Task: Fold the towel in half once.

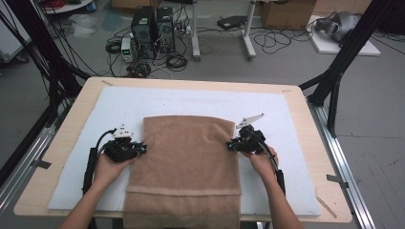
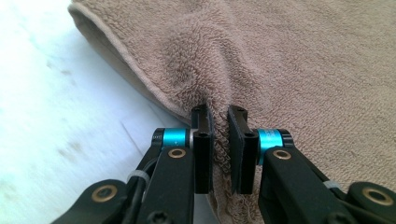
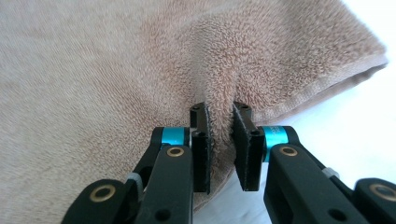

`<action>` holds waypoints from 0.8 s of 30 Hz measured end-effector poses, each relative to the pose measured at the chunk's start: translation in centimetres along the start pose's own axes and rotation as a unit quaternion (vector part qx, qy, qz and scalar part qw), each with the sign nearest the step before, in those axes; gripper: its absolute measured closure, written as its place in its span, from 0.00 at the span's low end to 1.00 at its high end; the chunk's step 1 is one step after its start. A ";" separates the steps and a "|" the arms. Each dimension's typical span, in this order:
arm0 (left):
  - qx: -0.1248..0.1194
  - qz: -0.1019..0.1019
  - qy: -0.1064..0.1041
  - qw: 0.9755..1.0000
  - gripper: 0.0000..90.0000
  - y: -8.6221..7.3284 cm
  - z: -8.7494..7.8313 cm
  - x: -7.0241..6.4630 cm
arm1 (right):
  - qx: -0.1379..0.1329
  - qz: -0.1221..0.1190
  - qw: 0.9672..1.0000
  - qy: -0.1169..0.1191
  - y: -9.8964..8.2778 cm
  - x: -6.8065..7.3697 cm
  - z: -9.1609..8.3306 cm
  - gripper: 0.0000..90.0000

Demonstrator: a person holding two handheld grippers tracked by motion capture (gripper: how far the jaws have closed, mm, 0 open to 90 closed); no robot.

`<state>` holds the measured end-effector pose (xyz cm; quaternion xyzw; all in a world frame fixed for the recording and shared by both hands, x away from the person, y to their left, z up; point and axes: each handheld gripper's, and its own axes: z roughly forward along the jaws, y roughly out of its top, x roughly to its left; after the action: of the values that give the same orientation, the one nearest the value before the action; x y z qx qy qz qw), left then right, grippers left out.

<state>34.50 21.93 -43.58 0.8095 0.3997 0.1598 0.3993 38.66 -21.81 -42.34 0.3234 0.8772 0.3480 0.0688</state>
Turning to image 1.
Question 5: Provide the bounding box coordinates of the tan terry towel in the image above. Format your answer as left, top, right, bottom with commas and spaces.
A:
122, 114, 243, 229

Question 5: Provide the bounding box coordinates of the wide black computer tower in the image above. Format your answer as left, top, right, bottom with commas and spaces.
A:
131, 5, 157, 60

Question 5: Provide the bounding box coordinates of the person's left hand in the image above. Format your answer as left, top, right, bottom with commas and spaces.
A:
94, 152, 137, 189

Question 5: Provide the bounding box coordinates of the white desk frame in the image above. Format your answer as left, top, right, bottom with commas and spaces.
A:
190, 0, 257, 62

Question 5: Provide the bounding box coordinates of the large cardboard box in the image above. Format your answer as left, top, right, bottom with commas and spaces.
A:
261, 0, 318, 31

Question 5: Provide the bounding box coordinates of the coiled black cable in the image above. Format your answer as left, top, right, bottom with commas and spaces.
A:
165, 52, 189, 73

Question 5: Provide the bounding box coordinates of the left hand-held gripper black cable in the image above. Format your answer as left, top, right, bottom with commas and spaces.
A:
81, 128, 117, 196

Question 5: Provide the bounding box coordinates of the grey tape strip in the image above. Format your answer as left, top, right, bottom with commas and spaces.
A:
326, 174, 350, 189
32, 159, 52, 170

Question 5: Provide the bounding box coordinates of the black metal stand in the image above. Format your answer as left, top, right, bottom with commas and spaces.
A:
0, 0, 92, 128
298, 0, 400, 138

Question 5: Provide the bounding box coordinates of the flat black device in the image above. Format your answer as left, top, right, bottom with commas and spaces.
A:
217, 15, 248, 31

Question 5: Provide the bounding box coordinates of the white gridded foam mat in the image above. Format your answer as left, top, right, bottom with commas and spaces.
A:
47, 85, 322, 218

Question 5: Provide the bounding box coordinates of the loose black floor cable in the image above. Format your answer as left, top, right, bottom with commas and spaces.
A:
252, 27, 314, 55

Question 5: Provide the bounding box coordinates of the white floor board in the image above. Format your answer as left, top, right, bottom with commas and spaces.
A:
307, 14, 381, 57

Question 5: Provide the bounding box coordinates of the narrow black computer tower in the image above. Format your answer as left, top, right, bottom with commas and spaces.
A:
156, 7, 176, 53

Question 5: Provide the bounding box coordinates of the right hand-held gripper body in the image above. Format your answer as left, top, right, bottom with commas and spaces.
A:
236, 113, 266, 156

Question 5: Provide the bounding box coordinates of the person's right hand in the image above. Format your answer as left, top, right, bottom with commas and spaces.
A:
242, 146, 279, 184

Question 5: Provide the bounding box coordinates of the grey rounded device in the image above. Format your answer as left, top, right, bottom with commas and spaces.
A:
314, 10, 362, 42

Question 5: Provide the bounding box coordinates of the right hand-held gripper black cable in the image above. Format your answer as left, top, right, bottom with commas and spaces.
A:
254, 133, 287, 196

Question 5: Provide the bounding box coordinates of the aluminium rail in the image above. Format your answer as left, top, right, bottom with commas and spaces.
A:
0, 104, 73, 218
307, 98, 378, 229

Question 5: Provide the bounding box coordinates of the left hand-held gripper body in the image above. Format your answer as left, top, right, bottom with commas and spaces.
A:
103, 124, 138, 163

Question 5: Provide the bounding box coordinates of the round white table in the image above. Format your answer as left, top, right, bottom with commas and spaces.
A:
39, 0, 96, 15

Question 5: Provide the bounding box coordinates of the white bench power supply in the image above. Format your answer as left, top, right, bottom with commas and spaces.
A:
120, 36, 135, 63

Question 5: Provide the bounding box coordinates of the hand-held gripper black cable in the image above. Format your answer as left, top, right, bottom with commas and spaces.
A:
81, 128, 117, 196
254, 133, 287, 196

